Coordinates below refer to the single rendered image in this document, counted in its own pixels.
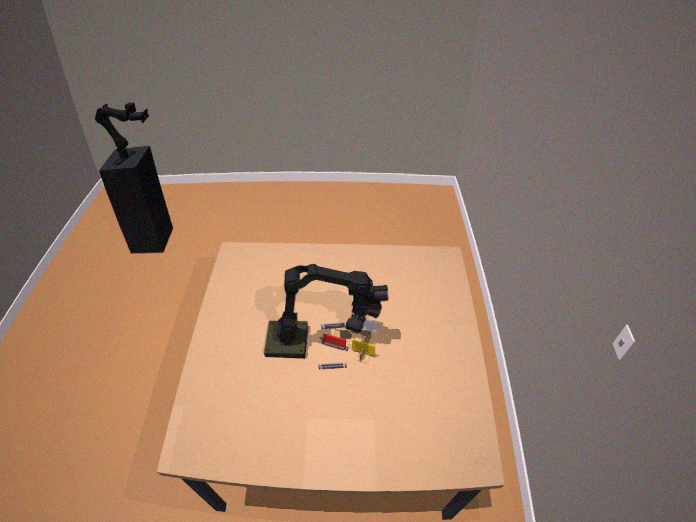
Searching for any olive board with notch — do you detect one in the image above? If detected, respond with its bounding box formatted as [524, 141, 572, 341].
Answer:
[352, 339, 375, 356]

